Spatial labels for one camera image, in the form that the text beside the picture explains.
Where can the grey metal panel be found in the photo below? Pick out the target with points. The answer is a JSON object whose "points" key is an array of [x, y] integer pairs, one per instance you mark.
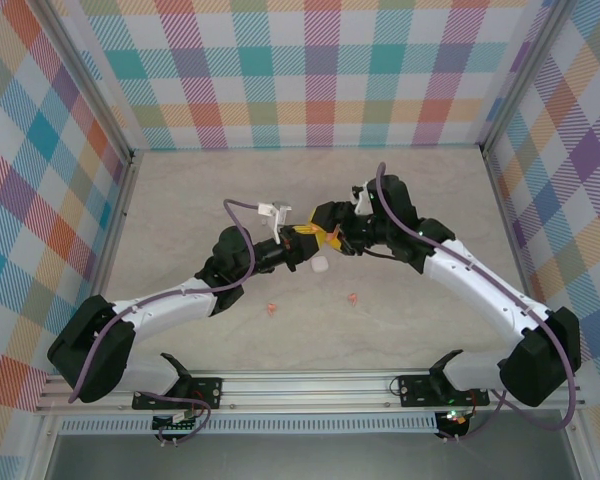
{"points": [[305, 460]]}

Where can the aluminium corner post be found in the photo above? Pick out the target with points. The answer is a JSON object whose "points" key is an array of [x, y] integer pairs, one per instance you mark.
{"points": [[525, 80], [90, 85]]}

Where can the controller circuit board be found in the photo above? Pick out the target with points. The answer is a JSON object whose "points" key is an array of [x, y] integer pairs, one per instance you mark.
{"points": [[455, 422], [170, 426]]}

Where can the aluminium side rail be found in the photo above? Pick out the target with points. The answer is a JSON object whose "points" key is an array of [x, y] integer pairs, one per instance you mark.
{"points": [[115, 225], [510, 225]]}

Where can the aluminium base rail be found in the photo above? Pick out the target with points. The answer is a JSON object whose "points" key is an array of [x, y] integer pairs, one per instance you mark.
{"points": [[305, 390]]}

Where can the left controller circuit board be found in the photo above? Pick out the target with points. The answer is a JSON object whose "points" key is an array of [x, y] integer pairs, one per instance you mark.
{"points": [[170, 426]]}

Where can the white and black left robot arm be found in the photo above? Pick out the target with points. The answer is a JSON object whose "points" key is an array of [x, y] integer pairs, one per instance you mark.
{"points": [[170, 300]]}

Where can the right controller circuit board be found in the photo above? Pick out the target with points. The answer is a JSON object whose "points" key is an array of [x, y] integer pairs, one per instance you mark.
{"points": [[455, 422]]}

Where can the white earbud charging case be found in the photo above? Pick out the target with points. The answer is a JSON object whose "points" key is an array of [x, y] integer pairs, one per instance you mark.
{"points": [[319, 265]]}

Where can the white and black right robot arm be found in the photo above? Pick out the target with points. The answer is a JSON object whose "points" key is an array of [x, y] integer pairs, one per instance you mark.
{"points": [[475, 300]]}

